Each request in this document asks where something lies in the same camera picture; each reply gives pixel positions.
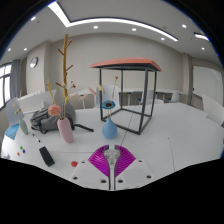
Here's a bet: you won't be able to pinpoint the black marker pen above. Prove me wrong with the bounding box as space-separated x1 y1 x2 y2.
31 133 42 144

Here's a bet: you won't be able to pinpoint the wooden coat rack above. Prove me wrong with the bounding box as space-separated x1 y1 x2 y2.
57 33 75 105

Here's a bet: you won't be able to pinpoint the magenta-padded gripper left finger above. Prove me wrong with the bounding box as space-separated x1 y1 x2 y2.
70 144 113 191

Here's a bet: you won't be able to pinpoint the black frame stand orange top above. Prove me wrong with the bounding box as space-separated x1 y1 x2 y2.
89 57 163 136

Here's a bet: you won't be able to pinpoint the green vase with dried stems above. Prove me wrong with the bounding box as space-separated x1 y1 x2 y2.
11 88 30 136

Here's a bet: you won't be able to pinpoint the pink vase with dried flowers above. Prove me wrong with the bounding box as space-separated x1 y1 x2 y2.
45 79 80 144

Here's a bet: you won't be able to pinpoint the grey backpack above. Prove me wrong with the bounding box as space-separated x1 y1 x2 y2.
29 102 95 135

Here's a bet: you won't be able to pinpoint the long ceiling light strip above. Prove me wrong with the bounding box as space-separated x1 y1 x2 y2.
47 0 179 43

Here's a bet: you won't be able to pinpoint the window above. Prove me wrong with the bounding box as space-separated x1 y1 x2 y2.
0 63 13 110

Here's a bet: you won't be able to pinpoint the round ceiling lights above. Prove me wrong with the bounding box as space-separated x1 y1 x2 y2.
6 14 211 53

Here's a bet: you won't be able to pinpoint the white chair with blue seat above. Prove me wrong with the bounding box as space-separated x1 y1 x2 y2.
3 97 25 141

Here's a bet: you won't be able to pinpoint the round wall clock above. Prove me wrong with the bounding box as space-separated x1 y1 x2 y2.
29 56 39 69

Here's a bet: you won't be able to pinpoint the small white charger block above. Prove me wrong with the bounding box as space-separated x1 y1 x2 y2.
103 148 121 168

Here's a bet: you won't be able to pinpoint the blue vase with flower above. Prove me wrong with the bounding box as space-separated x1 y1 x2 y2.
87 75 120 140

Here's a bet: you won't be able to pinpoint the black rectangular case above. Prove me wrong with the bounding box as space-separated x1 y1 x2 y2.
38 145 56 167

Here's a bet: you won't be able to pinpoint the grey curtain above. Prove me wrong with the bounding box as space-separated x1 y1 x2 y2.
9 59 22 100

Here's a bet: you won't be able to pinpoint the white board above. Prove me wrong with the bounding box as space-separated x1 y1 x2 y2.
192 65 224 108

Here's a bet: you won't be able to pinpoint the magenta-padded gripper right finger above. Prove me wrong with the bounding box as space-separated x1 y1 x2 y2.
113 144 155 191

